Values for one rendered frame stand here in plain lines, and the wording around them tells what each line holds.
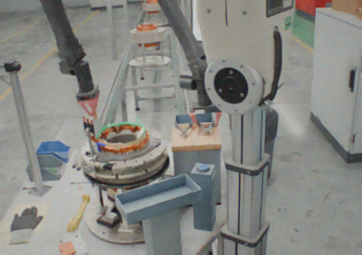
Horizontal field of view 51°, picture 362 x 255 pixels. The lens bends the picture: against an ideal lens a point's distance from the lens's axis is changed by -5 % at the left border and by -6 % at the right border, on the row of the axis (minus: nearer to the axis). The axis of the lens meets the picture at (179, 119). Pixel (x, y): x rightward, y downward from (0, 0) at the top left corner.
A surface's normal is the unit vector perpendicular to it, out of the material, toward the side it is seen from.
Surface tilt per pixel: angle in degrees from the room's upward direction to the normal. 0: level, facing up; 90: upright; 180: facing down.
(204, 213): 90
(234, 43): 109
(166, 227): 90
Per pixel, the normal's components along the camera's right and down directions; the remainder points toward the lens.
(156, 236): 0.44, 0.33
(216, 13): -0.57, 0.36
